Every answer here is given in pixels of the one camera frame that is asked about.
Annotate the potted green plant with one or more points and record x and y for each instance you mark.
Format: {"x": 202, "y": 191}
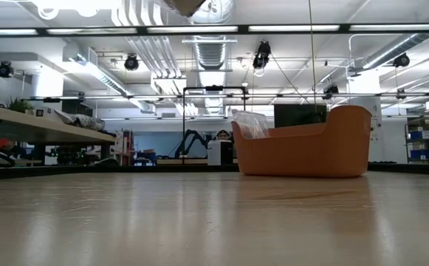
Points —
{"x": 19, "y": 105}

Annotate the white labelled box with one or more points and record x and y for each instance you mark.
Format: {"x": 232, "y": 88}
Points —
{"x": 44, "y": 112}

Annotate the wooden side table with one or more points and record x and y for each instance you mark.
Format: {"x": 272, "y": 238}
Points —
{"x": 51, "y": 130}

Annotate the black ceiling camera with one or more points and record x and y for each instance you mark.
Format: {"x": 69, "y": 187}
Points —
{"x": 5, "y": 69}
{"x": 401, "y": 60}
{"x": 131, "y": 63}
{"x": 262, "y": 55}
{"x": 331, "y": 91}

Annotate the grey cloth bundle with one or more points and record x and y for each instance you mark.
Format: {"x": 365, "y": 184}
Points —
{"x": 85, "y": 121}

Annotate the background black robot arm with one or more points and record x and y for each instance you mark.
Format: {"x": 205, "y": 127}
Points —
{"x": 190, "y": 142}

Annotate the black table frame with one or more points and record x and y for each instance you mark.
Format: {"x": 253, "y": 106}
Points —
{"x": 14, "y": 171}

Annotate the black monitor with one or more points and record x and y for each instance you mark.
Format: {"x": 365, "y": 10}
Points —
{"x": 295, "y": 114}

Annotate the person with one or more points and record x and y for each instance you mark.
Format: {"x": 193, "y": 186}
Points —
{"x": 223, "y": 134}

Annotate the white box appliance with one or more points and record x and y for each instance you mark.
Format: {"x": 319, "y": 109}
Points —
{"x": 218, "y": 153}

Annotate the black overhead frame bar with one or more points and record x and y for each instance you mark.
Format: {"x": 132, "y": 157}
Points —
{"x": 344, "y": 27}

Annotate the silver ventilation duct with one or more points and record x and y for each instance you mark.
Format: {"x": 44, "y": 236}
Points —
{"x": 210, "y": 51}

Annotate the orange plastic basket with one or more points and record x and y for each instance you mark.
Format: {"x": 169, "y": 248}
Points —
{"x": 310, "y": 151}

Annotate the red white shelf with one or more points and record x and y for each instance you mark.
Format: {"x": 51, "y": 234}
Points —
{"x": 125, "y": 146}

